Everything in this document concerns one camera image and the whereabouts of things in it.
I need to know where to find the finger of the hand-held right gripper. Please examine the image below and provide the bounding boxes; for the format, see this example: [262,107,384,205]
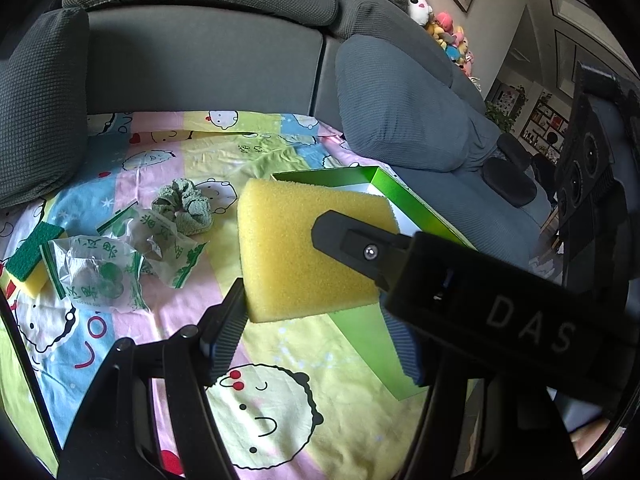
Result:
[311,209,417,302]

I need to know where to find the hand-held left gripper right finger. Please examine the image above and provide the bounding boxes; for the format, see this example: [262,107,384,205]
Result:
[381,305,587,480]

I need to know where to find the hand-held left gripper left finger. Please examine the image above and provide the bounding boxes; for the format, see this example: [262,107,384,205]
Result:
[56,277,249,480]

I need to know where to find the green cardboard box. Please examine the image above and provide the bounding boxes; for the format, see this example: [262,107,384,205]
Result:
[271,166,478,402]

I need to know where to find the yellow foam sponge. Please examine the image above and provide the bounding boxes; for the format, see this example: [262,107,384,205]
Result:
[236,177,401,324]

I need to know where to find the clear zip bag green discs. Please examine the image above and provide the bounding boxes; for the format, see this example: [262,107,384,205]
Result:
[41,234,150,315]

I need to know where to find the person's right hand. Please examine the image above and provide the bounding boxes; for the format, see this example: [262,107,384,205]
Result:
[570,420,618,461]

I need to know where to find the cartoon printed blanket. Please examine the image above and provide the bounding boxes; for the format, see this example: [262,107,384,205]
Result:
[0,109,481,480]

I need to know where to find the crumpled clear zip bag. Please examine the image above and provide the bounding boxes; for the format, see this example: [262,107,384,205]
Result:
[96,202,209,289]

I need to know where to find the green knitted scrunchie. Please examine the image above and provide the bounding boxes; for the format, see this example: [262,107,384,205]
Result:
[151,177,214,236]

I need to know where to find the black oval pad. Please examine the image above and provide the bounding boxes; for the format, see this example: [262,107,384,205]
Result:
[497,133,532,171]
[482,157,539,207]

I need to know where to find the blue-grey pillow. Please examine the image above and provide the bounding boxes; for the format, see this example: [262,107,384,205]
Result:
[335,35,502,172]

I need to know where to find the dark display shelf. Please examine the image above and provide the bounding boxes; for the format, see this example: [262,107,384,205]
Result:
[519,89,572,162]

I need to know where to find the green houseplant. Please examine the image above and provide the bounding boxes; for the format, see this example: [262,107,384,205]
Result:
[484,85,529,134]

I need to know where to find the yellow sponge green scouring pad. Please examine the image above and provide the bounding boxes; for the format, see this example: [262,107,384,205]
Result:
[4,223,69,297]

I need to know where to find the pile of colourful plush toys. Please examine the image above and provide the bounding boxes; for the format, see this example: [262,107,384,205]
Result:
[425,9,474,79]

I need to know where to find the grey sofa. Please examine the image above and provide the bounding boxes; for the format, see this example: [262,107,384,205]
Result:
[0,0,557,273]

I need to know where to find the dark grey square cushion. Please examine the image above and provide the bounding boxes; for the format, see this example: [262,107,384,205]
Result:
[0,7,91,209]

